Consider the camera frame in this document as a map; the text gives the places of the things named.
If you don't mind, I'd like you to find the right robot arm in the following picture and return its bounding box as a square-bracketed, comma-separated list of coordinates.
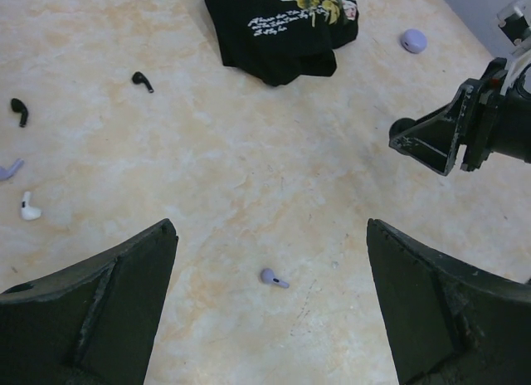
[389, 58, 530, 176]

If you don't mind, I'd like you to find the purple earbud charging case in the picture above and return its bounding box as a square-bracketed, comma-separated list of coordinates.
[400, 28, 428, 54]

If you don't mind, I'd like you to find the purple earbud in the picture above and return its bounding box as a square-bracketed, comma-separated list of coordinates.
[0, 158, 24, 182]
[260, 268, 290, 289]

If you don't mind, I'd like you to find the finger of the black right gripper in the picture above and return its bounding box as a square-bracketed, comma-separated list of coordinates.
[389, 80, 475, 176]

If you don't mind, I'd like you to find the white earbud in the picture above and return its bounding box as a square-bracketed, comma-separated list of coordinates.
[20, 191, 42, 222]

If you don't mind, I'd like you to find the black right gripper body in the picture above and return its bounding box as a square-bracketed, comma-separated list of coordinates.
[460, 57, 513, 172]

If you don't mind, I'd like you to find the black earbud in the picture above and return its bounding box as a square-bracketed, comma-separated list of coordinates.
[131, 71, 154, 94]
[10, 98, 29, 128]

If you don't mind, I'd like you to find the purple earbud near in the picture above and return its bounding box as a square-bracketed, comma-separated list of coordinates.
[260, 268, 290, 289]

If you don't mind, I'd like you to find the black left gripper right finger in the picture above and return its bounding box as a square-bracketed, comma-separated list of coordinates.
[367, 219, 530, 384]

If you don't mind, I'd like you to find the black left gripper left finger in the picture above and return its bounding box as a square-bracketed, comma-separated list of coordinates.
[1, 219, 178, 384]

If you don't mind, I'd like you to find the black floral folded shirt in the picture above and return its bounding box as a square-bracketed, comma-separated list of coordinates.
[204, 0, 359, 86]

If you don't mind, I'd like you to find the purple earbud far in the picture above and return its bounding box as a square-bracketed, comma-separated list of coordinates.
[0, 158, 24, 182]

